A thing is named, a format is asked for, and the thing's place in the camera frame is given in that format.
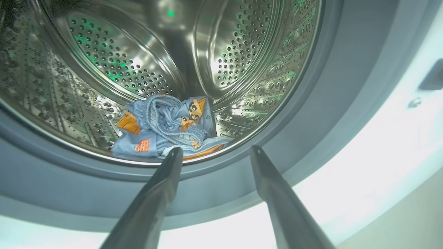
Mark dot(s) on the perforated steel washer drum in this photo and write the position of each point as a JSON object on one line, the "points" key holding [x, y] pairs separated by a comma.
{"points": [[104, 52]]}

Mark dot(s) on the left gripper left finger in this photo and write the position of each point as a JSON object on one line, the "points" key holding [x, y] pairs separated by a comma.
{"points": [[148, 214]]}

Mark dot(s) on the white front-load washing machine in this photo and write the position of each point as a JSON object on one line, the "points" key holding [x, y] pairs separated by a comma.
{"points": [[380, 155]]}

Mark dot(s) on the grey rubber door gasket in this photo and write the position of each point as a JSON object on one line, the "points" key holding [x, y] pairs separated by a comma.
{"points": [[69, 186]]}

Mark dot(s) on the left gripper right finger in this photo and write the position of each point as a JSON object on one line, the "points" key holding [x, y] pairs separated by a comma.
{"points": [[290, 221]]}

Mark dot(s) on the blue cartoon print garment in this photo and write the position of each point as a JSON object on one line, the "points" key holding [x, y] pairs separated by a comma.
{"points": [[162, 121]]}

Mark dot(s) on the small silver screw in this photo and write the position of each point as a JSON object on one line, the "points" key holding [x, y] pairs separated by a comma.
{"points": [[415, 102]]}

